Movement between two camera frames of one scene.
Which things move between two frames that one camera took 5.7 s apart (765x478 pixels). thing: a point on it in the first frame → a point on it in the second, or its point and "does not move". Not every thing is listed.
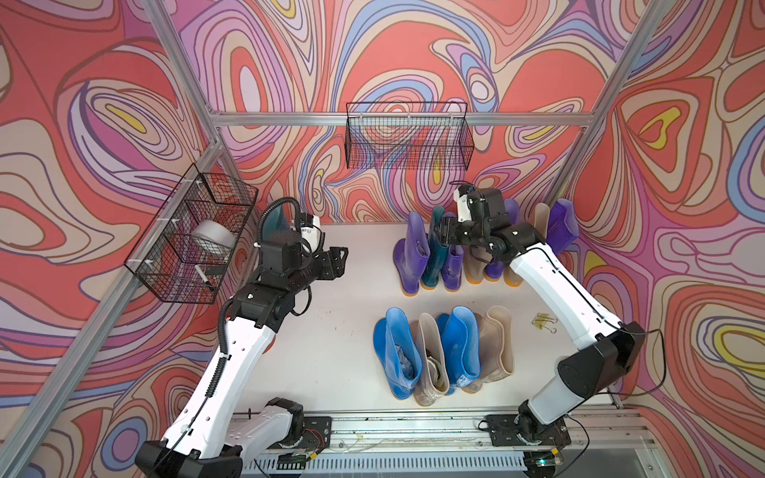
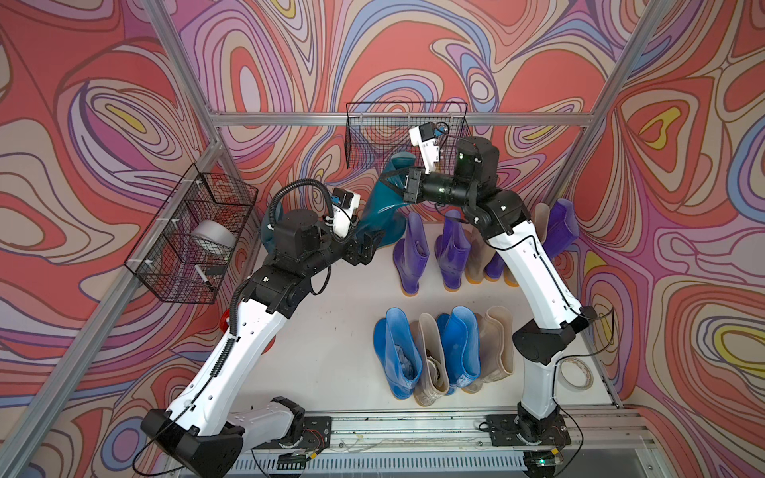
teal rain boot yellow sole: x=275 y=223 does not move
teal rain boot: x=436 y=254 → x=385 y=210
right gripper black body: x=462 y=233 → x=440 y=187
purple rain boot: x=409 y=254 does not move
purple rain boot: x=451 y=270 does not move
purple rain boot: x=563 y=225 does not move
